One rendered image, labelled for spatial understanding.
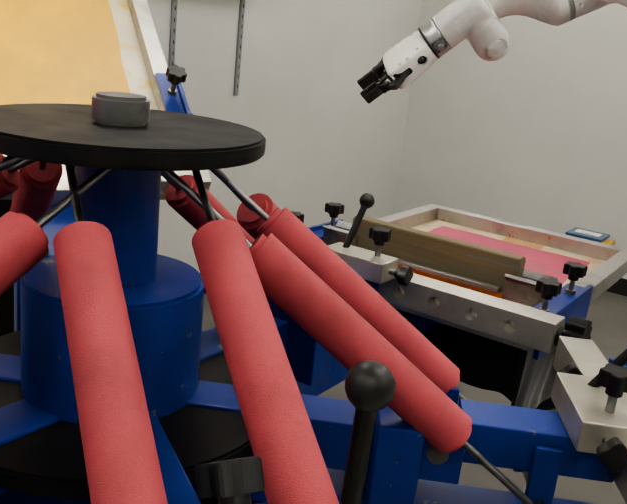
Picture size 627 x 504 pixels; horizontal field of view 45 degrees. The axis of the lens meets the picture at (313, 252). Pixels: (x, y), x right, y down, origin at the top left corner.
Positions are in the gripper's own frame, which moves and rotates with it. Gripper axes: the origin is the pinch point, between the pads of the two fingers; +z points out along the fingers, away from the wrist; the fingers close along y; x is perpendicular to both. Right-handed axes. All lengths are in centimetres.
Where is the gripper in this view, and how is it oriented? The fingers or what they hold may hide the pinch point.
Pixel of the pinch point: (369, 87)
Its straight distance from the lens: 164.4
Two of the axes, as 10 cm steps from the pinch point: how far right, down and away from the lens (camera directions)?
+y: -0.8, -6.2, 7.8
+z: -7.8, 5.3, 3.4
